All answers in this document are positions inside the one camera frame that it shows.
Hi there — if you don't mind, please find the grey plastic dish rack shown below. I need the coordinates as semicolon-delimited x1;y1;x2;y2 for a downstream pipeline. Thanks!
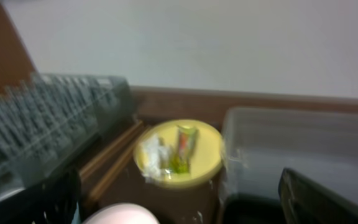
0;73;134;201

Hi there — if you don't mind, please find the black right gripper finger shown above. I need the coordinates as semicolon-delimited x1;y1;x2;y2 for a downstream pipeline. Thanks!
278;168;358;224

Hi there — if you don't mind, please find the clear plastic waste bin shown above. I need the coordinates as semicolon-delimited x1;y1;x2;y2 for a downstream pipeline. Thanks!
222;108;358;205

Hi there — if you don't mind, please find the black waste bin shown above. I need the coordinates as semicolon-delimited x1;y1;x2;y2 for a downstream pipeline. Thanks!
222;194;287;224

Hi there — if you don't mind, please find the white tissue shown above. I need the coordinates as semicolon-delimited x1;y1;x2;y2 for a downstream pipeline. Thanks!
141;134;173;182

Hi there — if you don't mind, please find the white cup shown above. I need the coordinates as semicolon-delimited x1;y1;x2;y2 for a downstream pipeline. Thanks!
83;203;160;224

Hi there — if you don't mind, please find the green yellow snack wrapper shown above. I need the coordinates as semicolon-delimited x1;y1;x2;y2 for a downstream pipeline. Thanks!
170;126;198;174

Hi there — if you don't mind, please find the yellow round plate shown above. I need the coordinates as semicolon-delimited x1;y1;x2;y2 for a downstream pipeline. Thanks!
134;119;224;189

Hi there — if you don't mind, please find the wooden chopstick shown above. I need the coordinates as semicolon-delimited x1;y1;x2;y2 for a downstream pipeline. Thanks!
79;120;144;182
84;141;141;207

